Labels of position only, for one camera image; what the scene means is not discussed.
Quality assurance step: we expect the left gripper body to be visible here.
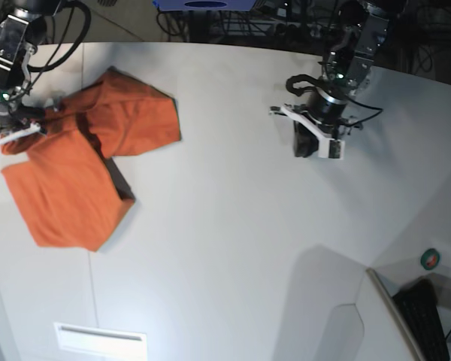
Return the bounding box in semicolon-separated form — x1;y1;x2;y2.
269;84;362;138

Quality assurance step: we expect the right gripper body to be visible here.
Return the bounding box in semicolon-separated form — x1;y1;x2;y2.
0;102;47;146

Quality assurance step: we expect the orange t-shirt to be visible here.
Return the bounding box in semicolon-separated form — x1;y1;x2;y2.
1;69;181;252

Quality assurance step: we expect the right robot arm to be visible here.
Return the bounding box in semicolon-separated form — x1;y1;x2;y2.
0;1;64;143

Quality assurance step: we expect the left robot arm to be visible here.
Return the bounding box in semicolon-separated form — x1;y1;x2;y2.
269;1;394;159

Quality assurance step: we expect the green tape roll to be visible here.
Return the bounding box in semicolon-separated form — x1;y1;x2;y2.
420;248;440;271

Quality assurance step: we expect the blue box with oval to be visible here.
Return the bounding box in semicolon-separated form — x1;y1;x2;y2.
153;0;256;11

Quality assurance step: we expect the black keyboard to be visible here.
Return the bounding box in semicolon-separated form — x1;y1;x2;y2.
393;278;450;361

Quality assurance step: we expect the white table slot plate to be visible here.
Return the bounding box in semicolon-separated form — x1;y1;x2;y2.
54;323;148;360

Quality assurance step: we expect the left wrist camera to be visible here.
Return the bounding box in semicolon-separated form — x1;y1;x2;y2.
317;138;345;159

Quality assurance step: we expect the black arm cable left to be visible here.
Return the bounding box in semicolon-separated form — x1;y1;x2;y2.
285;74;384;121

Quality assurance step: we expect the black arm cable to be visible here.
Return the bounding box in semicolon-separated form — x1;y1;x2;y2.
28;0;92;74
285;74;384;121

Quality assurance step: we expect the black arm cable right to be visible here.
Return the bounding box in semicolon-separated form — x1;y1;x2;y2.
28;0;92;74

